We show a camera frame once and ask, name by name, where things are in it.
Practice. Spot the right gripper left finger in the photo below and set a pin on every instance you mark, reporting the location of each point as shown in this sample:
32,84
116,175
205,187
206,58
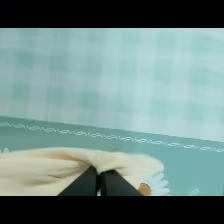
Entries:
85,185

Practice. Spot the cream shirt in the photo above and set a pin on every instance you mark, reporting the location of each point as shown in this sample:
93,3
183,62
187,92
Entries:
43,170

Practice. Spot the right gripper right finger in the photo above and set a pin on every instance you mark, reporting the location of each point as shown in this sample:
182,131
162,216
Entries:
116,185

